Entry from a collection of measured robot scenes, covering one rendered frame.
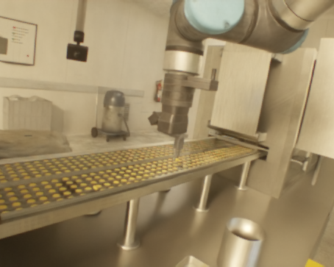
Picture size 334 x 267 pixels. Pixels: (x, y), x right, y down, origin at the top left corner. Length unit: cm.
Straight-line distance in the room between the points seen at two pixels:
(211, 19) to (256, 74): 50
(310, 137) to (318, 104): 12
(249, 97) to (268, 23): 45
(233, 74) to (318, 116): 33
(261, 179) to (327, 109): 34
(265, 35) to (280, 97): 46
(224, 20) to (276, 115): 56
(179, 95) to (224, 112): 42
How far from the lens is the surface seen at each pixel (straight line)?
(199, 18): 41
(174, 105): 52
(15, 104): 365
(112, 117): 430
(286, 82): 91
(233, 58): 93
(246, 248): 48
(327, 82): 94
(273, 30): 47
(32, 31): 425
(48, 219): 36
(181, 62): 52
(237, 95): 90
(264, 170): 94
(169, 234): 59
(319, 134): 94
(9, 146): 58
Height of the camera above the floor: 114
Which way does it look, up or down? 11 degrees down
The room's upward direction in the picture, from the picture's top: 9 degrees clockwise
